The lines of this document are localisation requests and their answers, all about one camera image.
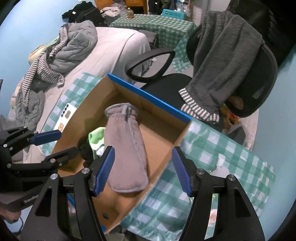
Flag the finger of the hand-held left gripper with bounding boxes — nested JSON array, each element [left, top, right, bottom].
[[0, 126, 62, 160], [9, 146, 80, 172]]

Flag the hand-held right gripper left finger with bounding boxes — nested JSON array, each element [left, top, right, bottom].
[[20, 146, 115, 241]]

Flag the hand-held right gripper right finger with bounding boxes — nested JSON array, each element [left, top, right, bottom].
[[171, 146, 265, 241]]

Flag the black sock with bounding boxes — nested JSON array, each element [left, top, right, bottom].
[[79, 141, 95, 163]]

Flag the light green cloth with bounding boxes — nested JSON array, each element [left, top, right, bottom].
[[88, 127, 107, 160]]

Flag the grey fleece mitten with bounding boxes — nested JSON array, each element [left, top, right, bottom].
[[105, 103, 149, 193]]

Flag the blue cardboard box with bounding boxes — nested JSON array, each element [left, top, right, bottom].
[[50, 74, 192, 234]]

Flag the white card with dots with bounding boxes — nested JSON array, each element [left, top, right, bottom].
[[53, 103, 78, 132]]

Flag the green checked tablecloth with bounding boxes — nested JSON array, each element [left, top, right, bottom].
[[44, 72, 275, 241]]

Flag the green orange plush toy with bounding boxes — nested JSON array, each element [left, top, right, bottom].
[[29, 38, 60, 63]]

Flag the grey striped clothes pile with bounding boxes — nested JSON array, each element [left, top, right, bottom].
[[14, 20, 97, 127]]

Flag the bed with white sheet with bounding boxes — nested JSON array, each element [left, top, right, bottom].
[[7, 27, 151, 163]]

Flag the black office chair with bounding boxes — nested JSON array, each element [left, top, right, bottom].
[[125, 30, 278, 130]]

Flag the grey fleece garment striped cuffs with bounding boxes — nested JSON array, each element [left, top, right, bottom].
[[179, 10, 265, 122]]

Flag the black bag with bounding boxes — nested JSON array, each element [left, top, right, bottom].
[[62, 2, 105, 27]]

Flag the grey white clothes pile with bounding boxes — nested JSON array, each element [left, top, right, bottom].
[[100, 6, 121, 18]]

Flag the table with green checked cloth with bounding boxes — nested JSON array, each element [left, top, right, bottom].
[[109, 14, 197, 70]]

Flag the blue plastic crate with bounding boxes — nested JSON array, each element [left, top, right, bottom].
[[162, 9, 185, 20]]

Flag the wooden louvred wardrobe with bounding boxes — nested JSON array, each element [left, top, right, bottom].
[[95, 0, 147, 13]]

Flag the clothes rack with garments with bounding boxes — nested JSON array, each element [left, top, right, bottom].
[[148, 0, 192, 14]]

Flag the black hanging coat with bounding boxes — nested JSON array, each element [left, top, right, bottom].
[[231, 0, 296, 67]]

